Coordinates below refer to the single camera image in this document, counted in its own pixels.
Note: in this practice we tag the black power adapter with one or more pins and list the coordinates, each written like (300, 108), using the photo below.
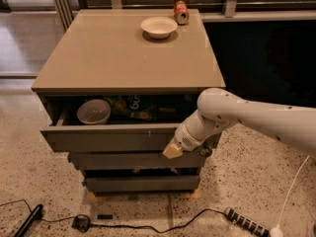
(81, 222)

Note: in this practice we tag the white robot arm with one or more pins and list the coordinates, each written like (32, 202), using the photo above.
(218, 109)

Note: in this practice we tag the orange soda can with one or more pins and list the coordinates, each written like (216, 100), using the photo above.
(181, 12)

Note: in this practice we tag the grey drawer cabinet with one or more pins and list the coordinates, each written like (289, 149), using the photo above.
(106, 53)

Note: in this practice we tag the small black floor object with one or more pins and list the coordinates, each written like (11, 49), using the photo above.
(105, 216)

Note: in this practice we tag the grey drawer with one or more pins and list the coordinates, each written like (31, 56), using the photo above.
(142, 184)
(67, 133)
(142, 160)

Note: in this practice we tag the green snack bag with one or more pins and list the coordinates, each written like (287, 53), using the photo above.
(132, 106)

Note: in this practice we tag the grey bottom drawer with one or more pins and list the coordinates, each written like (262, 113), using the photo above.
(142, 184)

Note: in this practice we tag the white bowl in drawer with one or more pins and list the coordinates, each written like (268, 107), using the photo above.
(94, 112)

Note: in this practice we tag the grey top drawer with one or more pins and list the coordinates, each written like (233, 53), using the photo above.
(67, 133)

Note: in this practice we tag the grey middle drawer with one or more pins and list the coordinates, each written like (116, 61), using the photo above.
(142, 160)

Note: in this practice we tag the white bowl on cabinet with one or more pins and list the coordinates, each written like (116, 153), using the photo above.
(159, 27)

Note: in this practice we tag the black power strip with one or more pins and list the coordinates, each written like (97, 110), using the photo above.
(246, 223)

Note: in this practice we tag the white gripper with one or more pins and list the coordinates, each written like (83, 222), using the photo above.
(185, 138)

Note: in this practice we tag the black rod on floor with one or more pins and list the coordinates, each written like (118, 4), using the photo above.
(34, 215)

